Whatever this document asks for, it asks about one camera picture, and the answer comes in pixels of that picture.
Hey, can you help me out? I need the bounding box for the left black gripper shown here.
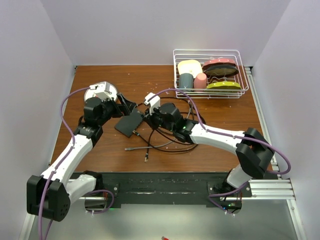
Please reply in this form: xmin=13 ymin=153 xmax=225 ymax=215
xmin=97 ymin=93 xmax=136 ymax=126

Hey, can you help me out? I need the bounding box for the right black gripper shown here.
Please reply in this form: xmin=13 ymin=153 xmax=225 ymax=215
xmin=143 ymin=104 xmax=175 ymax=133

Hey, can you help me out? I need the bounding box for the black network switch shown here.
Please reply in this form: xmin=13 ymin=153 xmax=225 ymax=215
xmin=114 ymin=108 xmax=144 ymax=138

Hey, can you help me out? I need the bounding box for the black ethernet cable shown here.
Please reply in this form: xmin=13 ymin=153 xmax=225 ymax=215
xmin=133 ymin=90 xmax=201 ymax=164

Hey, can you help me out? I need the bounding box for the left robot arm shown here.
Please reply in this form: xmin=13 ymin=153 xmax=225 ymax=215
xmin=26 ymin=88 xmax=137 ymax=222

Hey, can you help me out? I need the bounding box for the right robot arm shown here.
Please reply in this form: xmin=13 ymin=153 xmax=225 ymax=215
xmin=144 ymin=102 xmax=275 ymax=197

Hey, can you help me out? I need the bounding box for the dark grey cup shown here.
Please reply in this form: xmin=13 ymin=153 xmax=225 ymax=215
xmin=178 ymin=73 xmax=194 ymax=92

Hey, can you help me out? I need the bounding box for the pink cup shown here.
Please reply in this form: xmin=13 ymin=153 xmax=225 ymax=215
xmin=193 ymin=72 xmax=207 ymax=89

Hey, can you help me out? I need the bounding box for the cream yellow plate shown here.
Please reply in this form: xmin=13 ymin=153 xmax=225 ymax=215
xmin=177 ymin=59 xmax=203 ymax=78

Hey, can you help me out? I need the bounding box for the olive green bowl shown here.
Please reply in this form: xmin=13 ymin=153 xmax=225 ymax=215
xmin=206 ymin=81 xmax=242 ymax=90

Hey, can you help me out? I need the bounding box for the black brown bowl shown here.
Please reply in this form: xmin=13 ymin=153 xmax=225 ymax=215
xmin=204 ymin=64 xmax=239 ymax=78

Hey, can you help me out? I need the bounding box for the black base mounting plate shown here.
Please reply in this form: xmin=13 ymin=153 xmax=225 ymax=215
xmin=83 ymin=172 xmax=252 ymax=213

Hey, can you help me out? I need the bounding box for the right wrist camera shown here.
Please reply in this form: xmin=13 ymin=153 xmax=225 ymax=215
xmin=143 ymin=92 xmax=161 ymax=115

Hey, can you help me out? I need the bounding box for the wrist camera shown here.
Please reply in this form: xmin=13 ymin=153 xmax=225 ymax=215
xmin=89 ymin=81 xmax=112 ymax=100
xmin=143 ymin=92 xmax=161 ymax=115

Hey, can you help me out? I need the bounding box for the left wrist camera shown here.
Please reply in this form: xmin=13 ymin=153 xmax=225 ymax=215
xmin=89 ymin=81 xmax=112 ymax=100

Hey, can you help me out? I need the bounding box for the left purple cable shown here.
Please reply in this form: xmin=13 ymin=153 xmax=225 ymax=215
xmin=37 ymin=85 xmax=115 ymax=240

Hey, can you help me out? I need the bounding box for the white wire dish rack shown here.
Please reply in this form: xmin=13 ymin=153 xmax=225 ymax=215
xmin=173 ymin=49 xmax=250 ymax=99

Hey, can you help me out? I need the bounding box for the aluminium frame rail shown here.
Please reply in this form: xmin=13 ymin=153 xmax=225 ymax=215
xmin=17 ymin=65 xmax=308 ymax=240

